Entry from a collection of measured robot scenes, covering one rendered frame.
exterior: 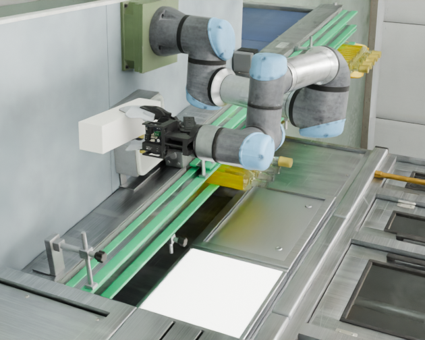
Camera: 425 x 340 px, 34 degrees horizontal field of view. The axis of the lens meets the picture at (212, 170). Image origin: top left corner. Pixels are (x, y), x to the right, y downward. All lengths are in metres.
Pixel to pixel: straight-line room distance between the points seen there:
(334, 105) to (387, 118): 6.83
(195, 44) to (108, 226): 0.59
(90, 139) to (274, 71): 0.41
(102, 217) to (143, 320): 0.71
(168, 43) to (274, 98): 0.71
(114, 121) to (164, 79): 0.90
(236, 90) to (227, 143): 0.60
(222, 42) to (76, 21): 0.42
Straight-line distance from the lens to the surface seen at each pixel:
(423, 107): 8.47
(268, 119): 1.44
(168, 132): 1.44
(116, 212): 2.08
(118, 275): 1.98
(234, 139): 1.37
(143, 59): 2.08
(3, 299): 1.55
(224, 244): 2.23
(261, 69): 1.43
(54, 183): 1.94
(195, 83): 2.05
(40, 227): 1.93
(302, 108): 1.82
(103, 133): 1.45
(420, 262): 2.24
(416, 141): 8.66
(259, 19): 3.64
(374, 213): 2.49
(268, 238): 2.25
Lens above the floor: 1.90
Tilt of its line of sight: 24 degrees down
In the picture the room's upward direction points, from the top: 101 degrees clockwise
